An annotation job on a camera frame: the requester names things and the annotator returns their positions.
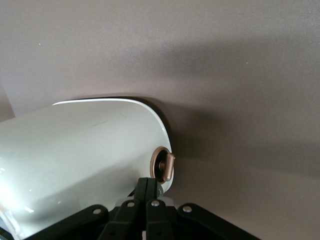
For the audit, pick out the white two-slot toaster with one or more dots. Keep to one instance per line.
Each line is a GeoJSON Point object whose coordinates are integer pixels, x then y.
{"type": "Point", "coordinates": [75, 155]}

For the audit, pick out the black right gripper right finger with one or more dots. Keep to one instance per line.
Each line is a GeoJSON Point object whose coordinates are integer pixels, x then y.
{"type": "Point", "coordinates": [160, 220]}

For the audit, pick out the brown table cover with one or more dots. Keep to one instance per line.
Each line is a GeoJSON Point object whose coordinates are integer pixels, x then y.
{"type": "Point", "coordinates": [225, 75]}

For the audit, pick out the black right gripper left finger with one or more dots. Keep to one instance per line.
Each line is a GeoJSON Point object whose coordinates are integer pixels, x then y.
{"type": "Point", "coordinates": [120, 220]}

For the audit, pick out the bronze toaster dial knob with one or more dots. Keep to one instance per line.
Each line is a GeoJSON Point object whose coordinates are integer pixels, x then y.
{"type": "Point", "coordinates": [168, 167]}

